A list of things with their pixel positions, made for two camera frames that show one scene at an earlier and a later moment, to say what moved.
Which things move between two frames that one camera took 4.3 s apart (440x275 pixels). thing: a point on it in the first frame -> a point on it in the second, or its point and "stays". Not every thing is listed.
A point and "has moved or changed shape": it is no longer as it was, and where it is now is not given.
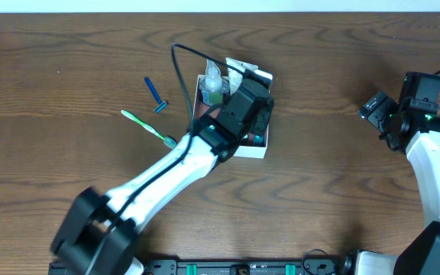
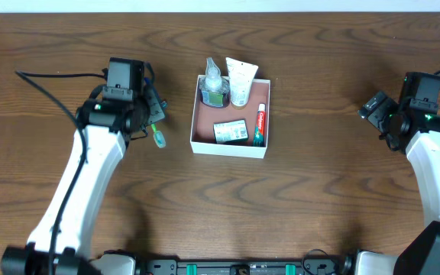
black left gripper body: (260, 115) -> (153, 108)
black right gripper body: (375, 111) stays
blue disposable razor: (161, 104) stays
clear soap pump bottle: (213, 85) stays
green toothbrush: (166, 140) has moved or changed shape
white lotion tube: (235, 76) stays
